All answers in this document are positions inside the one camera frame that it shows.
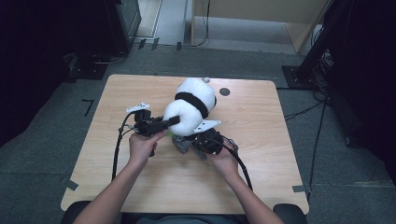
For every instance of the dark curtain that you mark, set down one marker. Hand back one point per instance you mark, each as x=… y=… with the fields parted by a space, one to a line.
x=370 y=77
x=31 y=62

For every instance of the black metal stand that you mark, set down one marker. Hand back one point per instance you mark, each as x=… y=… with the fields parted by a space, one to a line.
x=306 y=67

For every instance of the black cabinet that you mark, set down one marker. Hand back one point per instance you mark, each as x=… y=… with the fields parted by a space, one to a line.
x=124 y=25

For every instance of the person's left hand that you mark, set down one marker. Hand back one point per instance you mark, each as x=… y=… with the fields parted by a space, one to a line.
x=141 y=149

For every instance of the person's dark clothing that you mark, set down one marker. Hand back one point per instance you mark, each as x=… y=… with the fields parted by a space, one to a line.
x=186 y=220

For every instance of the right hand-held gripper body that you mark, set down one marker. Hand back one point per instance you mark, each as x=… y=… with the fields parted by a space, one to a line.
x=210 y=141

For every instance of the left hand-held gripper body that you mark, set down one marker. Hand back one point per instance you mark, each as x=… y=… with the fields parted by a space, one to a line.
x=144 y=124

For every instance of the black and white panda plush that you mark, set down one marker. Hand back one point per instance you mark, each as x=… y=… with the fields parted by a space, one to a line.
x=194 y=87

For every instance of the round grey table grommet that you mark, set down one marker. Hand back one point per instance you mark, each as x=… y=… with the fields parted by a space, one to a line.
x=224 y=91

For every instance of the black floor base plate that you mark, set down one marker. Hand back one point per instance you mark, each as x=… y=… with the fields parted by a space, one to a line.
x=88 y=70

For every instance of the black chair armrest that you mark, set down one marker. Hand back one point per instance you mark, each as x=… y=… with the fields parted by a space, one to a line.
x=71 y=214
x=294 y=215

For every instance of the light wooden furniture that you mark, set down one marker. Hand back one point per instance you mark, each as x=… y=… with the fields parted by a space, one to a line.
x=249 y=9

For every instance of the person's right hand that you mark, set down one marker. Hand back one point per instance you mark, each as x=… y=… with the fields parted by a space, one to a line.
x=224 y=163

